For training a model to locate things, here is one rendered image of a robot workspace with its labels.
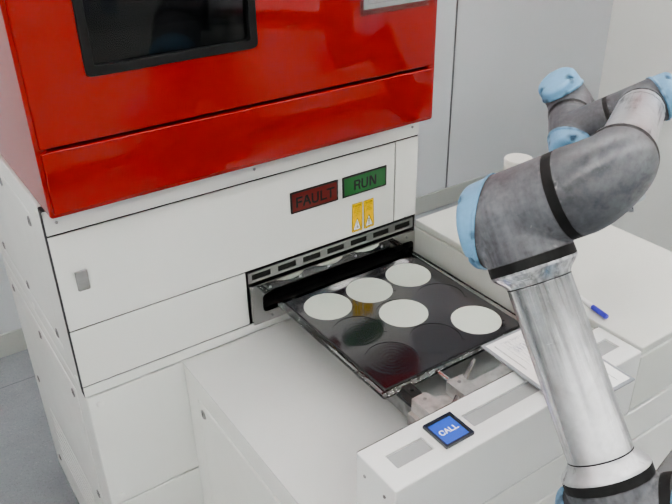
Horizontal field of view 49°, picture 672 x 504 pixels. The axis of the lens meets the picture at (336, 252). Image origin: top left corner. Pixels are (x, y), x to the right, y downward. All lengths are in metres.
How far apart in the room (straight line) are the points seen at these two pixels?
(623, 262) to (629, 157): 0.73
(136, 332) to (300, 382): 0.33
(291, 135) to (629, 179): 0.68
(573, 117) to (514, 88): 2.83
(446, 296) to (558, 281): 0.64
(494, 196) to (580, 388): 0.26
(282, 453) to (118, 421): 0.40
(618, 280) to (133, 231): 0.95
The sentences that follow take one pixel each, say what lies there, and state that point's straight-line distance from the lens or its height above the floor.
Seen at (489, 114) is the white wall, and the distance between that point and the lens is 4.08.
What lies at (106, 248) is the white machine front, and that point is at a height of 1.12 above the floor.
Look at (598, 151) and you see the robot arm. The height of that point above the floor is 1.42.
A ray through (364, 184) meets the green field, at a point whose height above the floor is 1.09.
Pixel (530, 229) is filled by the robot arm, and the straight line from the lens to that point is 0.94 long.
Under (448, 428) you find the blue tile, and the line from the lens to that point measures 1.17.
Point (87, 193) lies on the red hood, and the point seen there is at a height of 1.25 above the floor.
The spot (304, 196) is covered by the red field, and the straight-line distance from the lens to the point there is 1.53.
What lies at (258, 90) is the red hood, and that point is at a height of 1.36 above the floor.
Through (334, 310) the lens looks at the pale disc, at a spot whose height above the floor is 0.90.
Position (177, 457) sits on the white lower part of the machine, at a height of 0.57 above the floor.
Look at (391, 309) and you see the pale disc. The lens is 1.53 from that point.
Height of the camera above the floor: 1.75
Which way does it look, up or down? 29 degrees down
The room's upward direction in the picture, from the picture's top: 1 degrees counter-clockwise
